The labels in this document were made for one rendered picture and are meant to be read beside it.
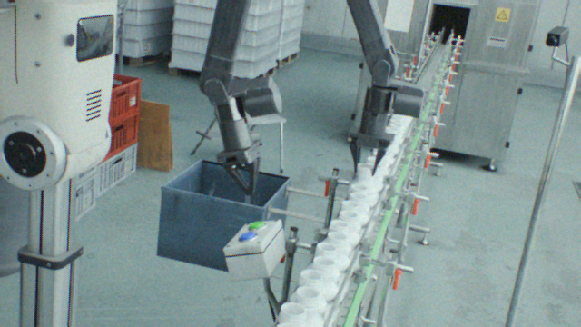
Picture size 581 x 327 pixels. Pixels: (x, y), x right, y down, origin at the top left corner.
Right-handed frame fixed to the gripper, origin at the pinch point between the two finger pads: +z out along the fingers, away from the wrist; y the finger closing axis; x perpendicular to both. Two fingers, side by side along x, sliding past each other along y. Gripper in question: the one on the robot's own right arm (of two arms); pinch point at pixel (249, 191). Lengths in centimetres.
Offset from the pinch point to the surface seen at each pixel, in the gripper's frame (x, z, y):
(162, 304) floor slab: 112, 86, 143
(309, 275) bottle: -16.4, 8.9, -24.5
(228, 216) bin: 28, 20, 50
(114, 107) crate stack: 178, 4, 262
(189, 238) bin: 42, 25, 50
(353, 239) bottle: -18.4, 13.3, 1.8
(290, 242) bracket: -5.4, 12.5, 2.2
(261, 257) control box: -3.3, 10.4, -10.1
